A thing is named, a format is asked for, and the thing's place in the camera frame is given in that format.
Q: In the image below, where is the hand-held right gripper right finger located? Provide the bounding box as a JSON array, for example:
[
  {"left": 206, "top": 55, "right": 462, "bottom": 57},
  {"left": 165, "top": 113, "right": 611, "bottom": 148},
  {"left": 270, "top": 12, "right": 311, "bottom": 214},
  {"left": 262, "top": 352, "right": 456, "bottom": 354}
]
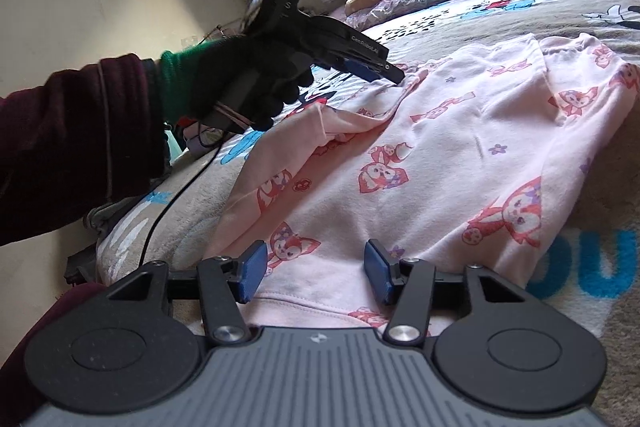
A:
[{"left": 363, "top": 238, "right": 528, "bottom": 347}]

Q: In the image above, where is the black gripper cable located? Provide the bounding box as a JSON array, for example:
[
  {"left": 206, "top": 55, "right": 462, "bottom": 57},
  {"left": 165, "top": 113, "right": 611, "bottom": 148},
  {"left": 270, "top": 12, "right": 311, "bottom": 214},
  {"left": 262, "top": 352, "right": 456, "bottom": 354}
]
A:
[{"left": 139, "top": 122, "right": 227, "bottom": 269}]

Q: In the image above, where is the pink printed garment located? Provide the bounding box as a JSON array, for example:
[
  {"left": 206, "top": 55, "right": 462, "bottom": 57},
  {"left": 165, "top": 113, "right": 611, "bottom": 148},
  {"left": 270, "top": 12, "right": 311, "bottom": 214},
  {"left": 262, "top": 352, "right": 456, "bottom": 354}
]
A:
[{"left": 207, "top": 32, "right": 640, "bottom": 333}]

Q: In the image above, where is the person's left forearm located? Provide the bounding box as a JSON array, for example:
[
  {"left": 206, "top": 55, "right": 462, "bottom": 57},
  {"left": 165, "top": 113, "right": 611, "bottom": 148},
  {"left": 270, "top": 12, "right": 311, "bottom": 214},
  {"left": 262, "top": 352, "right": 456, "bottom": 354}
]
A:
[{"left": 0, "top": 44, "right": 202, "bottom": 248}]

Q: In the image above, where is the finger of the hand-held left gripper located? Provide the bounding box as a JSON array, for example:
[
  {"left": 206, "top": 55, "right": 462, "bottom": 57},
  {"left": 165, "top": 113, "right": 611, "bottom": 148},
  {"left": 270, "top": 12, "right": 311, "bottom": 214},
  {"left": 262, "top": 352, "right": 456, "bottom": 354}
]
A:
[{"left": 327, "top": 56, "right": 405, "bottom": 84}]

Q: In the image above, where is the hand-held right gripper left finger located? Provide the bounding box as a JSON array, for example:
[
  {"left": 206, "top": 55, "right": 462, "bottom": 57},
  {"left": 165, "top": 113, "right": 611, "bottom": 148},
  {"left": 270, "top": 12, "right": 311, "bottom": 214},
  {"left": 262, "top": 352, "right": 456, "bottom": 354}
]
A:
[{"left": 105, "top": 240, "right": 267, "bottom": 344}]

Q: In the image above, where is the cartoon printed blanket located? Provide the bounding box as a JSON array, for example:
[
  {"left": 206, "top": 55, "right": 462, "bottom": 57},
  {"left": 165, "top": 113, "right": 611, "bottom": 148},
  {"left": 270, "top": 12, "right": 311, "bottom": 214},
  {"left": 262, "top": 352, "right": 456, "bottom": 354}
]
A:
[{"left": 95, "top": 0, "right": 640, "bottom": 427}]

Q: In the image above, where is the person's left hand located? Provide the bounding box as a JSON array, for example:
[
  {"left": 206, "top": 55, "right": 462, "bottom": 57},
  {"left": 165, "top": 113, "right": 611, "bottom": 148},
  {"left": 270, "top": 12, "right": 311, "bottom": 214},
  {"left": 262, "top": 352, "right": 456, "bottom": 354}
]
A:
[{"left": 187, "top": 34, "right": 314, "bottom": 132}]

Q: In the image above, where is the person's leg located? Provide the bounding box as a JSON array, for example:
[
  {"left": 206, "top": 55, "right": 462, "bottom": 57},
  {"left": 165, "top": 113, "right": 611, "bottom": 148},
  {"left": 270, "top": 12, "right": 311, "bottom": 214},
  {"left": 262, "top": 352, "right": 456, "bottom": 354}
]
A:
[{"left": 0, "top": 281, "right": 108, "bottom": 427}]

